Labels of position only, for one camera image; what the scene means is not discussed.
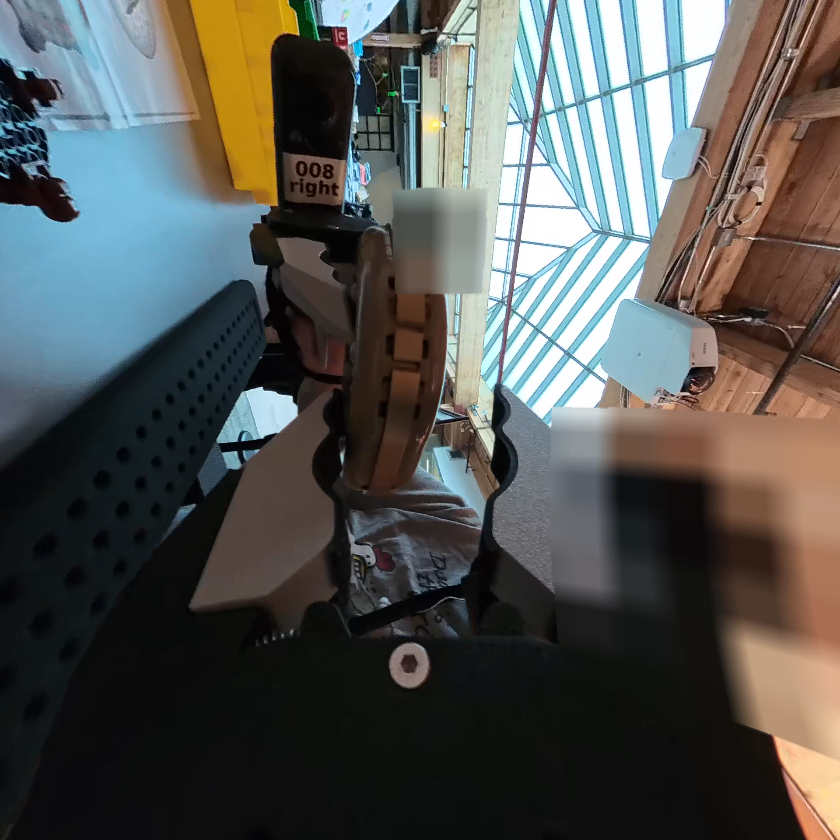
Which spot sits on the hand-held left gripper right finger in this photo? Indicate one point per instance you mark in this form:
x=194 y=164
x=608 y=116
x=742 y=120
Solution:
x=525 y=512

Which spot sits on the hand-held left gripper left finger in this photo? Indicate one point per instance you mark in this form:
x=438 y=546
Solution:
x=275 y=525

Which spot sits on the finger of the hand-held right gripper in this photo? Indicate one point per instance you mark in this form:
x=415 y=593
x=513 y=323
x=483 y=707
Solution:
x=308 y=289

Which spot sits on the round tan brick-built disc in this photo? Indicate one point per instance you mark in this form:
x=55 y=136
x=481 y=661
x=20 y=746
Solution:
x=407 y=367

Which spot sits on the person's right hand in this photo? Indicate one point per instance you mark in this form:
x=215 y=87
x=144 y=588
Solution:
x=313 y=394

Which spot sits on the yellow plastic bin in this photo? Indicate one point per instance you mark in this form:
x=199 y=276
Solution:
x=243 y=85

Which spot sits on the green plastic bin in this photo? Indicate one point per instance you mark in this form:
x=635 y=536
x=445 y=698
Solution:
x=304 y=13

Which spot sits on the white paper sheet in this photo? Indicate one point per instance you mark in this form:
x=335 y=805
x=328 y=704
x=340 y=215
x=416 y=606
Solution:
x=361 y=13

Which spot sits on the grey printed sweatshirt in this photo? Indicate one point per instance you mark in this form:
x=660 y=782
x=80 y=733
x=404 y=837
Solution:
x=420 y=544

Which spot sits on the building instruction booklet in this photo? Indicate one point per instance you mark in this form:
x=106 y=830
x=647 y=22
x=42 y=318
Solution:
x=98 y=59

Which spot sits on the dark brown round brick plate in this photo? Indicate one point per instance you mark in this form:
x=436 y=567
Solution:
x=26 y=151

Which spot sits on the black metal pipe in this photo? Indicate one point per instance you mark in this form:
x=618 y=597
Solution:
x=800 y=341

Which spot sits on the wooden post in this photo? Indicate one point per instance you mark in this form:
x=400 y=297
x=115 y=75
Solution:
x=489 y=98

